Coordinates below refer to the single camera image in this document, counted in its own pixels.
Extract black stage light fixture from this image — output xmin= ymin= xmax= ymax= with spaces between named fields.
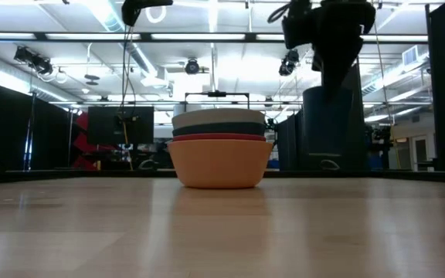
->
xmin=13 ymin=45 xmax=53 ymax=75

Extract orange plastic bowl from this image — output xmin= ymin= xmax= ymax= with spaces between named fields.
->
xmin=167 ymin=139 xmax=274 ymax=190

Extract white wall air vent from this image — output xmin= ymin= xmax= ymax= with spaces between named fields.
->
xmin=402 ymin=45 xmax=429 ymax=66

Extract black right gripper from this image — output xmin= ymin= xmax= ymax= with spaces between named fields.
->
xmin=311 ymin=0 xmax=377 ymax=102

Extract red plastic bowl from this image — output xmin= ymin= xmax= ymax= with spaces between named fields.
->
xmin=172 ymin=133 xmax=267 ymax=143

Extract black metal frame stand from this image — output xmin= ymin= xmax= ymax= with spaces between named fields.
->
xmin=184 ymin=91 xmax=251 ymax=114

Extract red angular panel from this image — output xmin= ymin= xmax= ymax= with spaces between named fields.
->
xmin=73 ymin=111 xmax=117 ymax=171

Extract black ceiling spotlight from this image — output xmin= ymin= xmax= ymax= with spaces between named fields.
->
xmin=278 ymin=49 xmax=300 ymax=76
xmin=185 ymin=58 xmax=201 ymax=75

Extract black monitor screen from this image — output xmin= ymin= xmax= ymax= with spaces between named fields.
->
xmin=87 ymin=106 xmax=155 ymax=146

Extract hanging black cables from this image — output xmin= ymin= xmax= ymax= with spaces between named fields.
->
xmin=118 ymin=22 xmax=138 ymax=120

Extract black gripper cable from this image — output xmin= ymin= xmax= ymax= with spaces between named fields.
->
xmin=267 ymin=2 xmax=293 ymax=24

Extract dark grey plastic bowl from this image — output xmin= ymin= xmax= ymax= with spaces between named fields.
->
xmin=172 ymin=121 xmax=267 ymax=137

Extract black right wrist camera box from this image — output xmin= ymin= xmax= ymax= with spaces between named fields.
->
xmin=282 ymin=15 xmax=316 ymax=50

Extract white plastic bowl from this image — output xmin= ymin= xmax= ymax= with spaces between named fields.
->
xmin=171 ymin=108 xmax=267 ymax=130

